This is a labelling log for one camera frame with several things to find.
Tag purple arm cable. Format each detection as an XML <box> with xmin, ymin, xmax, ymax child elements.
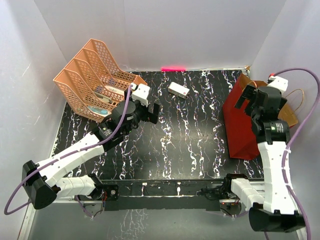
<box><xmin>3</xmin><ymin>84</ymin><xmax>133</xmax><ymax>216</ymax></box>
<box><xmin>263</xmin><ymin>68</ymin><xmax>320</xmax><ymax>240</ymax></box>

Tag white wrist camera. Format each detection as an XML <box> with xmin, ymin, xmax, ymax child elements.
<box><xmin>131</xmin><ymin>83</ymin><xmax>151</xmax><ymax>107</ymax></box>
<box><xmin>267</xmin><ymin>74</ymin><xmax>289</xmax><ymax>94</ymax></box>

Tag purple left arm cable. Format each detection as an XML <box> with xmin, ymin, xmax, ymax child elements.
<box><xmin>3</xmin><ymin>84</ymin><xmax>133</xmax><ymax>216</ymax></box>

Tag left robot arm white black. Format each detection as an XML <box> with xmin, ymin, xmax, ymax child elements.
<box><xmin>22</xmin><ymin>99</ymin><xmax>160</xmax><ymax>210</ymax></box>

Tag blue white item in organizer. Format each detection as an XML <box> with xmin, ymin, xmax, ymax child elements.
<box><xmin>87</xmin><ymin>105</ymin><xmax>111</xmax><ymax>118</ymax></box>

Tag small white red box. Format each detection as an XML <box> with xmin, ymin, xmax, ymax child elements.
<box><xmin>168</xmin><ymin>82</ymin><xmax>190</xmax><ymax>99</ymax></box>

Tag white packet in organizer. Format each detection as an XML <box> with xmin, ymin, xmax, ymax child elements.
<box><xmin>105</xmin><ymin>85</ymin><xmax>125</xmax><ymax>96</ymax></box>

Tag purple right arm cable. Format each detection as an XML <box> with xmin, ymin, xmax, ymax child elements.
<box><xmin>263</xmin><ymin>68</ymin><xmax>320</xmax><ymax>240</ymax></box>

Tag pink plastic file organizer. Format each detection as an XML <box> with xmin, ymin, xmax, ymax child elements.
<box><xmin>53</xmin><ymin>38</ymin><xmax>146</xmax><ymax>123</ymax></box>

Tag red brown paper bag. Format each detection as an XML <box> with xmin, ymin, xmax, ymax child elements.
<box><xmin>222</xmin><ymin>73</ymin><xmax>305</xmax><ymax>160</ymax></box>

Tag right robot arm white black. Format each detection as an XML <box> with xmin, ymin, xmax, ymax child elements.
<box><xmin>222</xmin><ymin>85</ymin><xmax>306</xmax><ymax>233</ymax></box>

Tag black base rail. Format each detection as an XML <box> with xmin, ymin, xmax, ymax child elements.
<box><xmin>74</xmin><ymin>178</ymin><xmax>251</xmax><ymax>213</ymax></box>

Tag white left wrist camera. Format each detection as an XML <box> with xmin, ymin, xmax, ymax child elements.
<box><xmin>131</xmin><ymin>83</ymin><xmax>151</xmax><ymax>107</ymax></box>

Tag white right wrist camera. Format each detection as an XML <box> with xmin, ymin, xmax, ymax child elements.
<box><xmin>267</xmin><ymin>74</ymin><xmax>289</xmax><ymax>94</ymax></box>

